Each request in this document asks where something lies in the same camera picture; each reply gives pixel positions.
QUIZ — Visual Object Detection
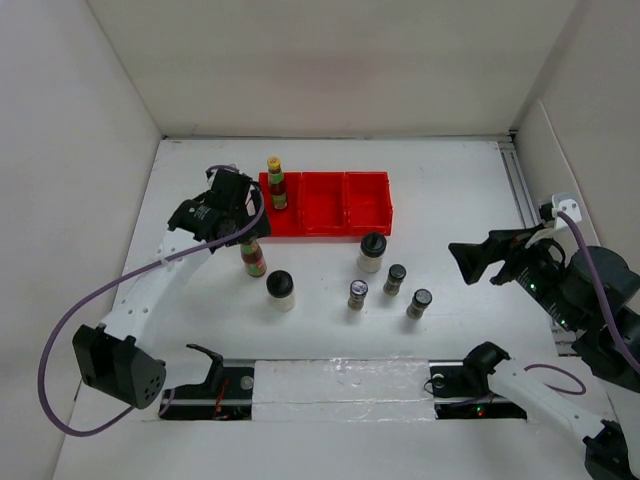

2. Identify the middle black-lid spice jar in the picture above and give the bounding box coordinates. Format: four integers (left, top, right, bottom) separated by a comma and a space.
383, 264, 407, 296

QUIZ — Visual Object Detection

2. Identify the right black-lid spice jar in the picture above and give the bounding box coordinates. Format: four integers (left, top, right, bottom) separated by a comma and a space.
406, 288, 433, 320

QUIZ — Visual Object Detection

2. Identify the black-lid spice jar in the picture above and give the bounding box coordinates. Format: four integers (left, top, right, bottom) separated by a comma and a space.
383, 264, 407, 296
406, 288, 433, 320

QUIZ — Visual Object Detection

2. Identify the red three-compartment tray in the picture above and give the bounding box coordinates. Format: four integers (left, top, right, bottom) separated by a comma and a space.
266, 171, 393, 238

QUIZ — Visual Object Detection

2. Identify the red sauce bottle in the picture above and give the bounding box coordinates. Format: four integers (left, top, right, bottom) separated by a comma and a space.
267, 157, 288, 210
240, 239, 267, 278

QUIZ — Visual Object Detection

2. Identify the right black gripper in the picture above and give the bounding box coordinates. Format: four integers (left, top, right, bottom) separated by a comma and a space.
448, 219, 581, 328

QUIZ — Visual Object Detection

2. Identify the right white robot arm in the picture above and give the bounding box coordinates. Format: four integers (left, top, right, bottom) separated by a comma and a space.
448, 227, 639, 479

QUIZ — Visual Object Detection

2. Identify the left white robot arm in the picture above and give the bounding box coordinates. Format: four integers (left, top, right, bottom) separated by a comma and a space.
72, 167, 271, 410

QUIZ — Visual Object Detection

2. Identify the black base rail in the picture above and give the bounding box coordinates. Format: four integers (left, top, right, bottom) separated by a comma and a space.
159, 358, 527, 423

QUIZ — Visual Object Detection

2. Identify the silver-lid spice jar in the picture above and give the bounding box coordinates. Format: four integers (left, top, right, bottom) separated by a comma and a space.
348, 279, 369, 311

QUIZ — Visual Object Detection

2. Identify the white salt shaker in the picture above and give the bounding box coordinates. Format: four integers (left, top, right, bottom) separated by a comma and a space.
357, 232, 387, 273
266, 270, 295, 312

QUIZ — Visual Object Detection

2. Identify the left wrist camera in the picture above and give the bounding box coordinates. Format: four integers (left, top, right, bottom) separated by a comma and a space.
205, 166, 221, 187

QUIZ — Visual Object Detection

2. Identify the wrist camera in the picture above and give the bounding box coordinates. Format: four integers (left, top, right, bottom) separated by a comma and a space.
205, 166, 221, 187
538, 192, 583, 223

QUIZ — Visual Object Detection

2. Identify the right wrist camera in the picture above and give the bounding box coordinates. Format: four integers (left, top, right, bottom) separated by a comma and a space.
538, 192, 583, 223

